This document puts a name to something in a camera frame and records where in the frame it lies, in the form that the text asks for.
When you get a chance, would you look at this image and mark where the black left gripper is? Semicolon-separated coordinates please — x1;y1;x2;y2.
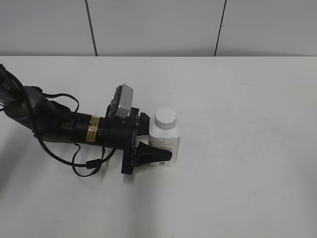
121;108;171;174

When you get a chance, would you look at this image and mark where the white square meinianda bottle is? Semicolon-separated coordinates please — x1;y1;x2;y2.
149;118;181;166

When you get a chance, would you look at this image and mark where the white round bottle cap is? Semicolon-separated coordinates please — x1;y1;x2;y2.
154;108;177;130

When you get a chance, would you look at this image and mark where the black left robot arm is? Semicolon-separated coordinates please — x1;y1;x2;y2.
0;66;172;175

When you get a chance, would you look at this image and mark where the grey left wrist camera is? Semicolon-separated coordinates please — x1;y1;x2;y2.
106;84;134;119

